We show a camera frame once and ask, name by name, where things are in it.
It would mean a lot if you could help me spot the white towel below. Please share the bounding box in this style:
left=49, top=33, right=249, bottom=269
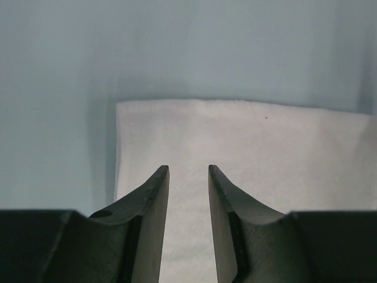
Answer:
left=115, top=100, right=376, bottom=282

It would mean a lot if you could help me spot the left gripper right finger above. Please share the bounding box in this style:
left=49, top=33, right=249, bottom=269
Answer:
left=208, top=165, right=376, bottom=282

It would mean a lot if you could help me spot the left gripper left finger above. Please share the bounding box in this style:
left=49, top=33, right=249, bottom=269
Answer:
left=1, top=166, right=169, bottom=282

